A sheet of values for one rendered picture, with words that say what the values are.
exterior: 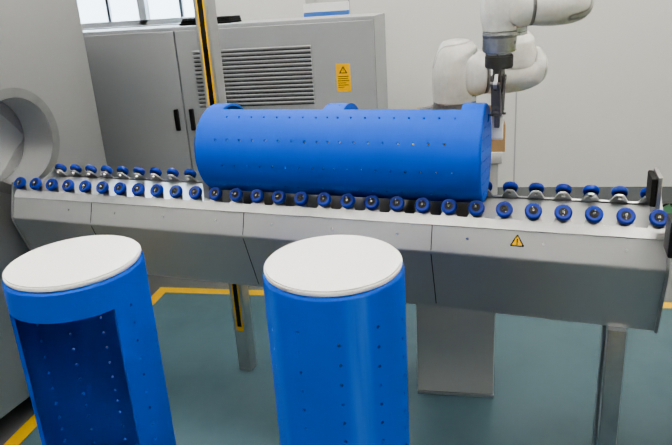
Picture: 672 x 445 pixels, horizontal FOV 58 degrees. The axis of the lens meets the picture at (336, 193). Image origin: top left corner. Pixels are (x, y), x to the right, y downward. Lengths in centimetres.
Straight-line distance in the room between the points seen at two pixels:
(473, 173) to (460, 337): 96
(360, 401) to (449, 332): 126
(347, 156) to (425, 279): 43
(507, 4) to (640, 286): 80
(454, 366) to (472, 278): 79
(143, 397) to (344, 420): 47
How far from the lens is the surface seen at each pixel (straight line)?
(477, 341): 246
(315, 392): 121
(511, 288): 180
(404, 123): 169
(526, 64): 222
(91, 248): 147
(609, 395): 197
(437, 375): 255
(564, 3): 173
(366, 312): 113
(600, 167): 468
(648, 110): 466
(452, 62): 217
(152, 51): 352
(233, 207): 196
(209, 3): 236
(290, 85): 326
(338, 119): 176
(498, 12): 168
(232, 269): 208
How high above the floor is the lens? 153
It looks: 18 degrees down
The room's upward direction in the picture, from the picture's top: 4 degrees counter-clockwise
